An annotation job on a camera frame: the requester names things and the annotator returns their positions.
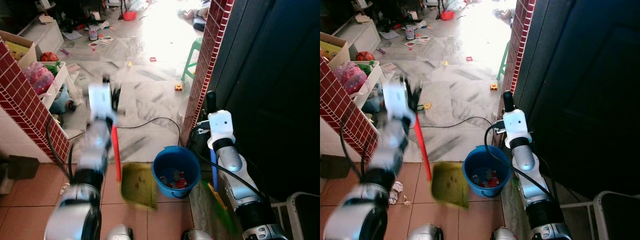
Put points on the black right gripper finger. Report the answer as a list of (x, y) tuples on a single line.
[(211, 101), (508, 101)]

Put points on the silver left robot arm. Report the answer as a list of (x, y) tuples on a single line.
[(372, 195), (85, 200)]

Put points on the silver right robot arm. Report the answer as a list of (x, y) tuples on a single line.
[(237, 175), (525, 165)]

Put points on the dark floor mat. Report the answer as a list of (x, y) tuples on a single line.
[(334, 167), (21, 167)]

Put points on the yellow star toy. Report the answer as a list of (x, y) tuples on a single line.
[(426, 106)]

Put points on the blue plastic bucket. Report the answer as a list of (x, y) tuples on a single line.
[(172, 161), (475, 161)]

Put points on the white toy shelf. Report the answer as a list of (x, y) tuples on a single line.
[(62, 77), (376, 80)]

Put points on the green plastic stool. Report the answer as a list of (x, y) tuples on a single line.
[(504, 55), (194, 46)]

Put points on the dark door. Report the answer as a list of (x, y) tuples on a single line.
[(585, 85), (270, 85)]

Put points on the red ball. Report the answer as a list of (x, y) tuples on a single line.
[(48, 56), (365, 56)]

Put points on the pink toy bag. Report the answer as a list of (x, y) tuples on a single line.
[(353, 79), (41, 79)]

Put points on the white low cabinet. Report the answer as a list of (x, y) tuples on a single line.
[(361, 35), (46, 35)]

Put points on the red plastic bowl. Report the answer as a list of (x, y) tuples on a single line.
[(447, 15), (129, 16)]

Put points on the cardboard box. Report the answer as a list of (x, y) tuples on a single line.
[(340, 46), (25, 44)]

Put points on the crumpled paper scrap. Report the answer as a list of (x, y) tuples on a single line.
[(65, 188), (396, 191)]

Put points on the silver right robot leg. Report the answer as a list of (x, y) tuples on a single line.
[(505, 235), (196, 235)]

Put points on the silver robot leg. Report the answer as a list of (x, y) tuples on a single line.
[(119, 233), (505, 235), (425, 233), (196, 235)]

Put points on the silver left robot leg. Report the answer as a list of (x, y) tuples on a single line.
[(119, 233), (425, 233)]

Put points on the white framed black chair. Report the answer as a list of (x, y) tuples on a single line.
[(620, 215), (306, 215)]

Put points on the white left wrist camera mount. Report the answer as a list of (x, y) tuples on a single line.
[(99, 100), (396, 102)]

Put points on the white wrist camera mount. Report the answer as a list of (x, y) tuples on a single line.
[(220, 126), (396, 102), (516, 125), (99, 100)]

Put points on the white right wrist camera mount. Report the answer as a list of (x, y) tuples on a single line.
[(516, 125), (220, 126)]

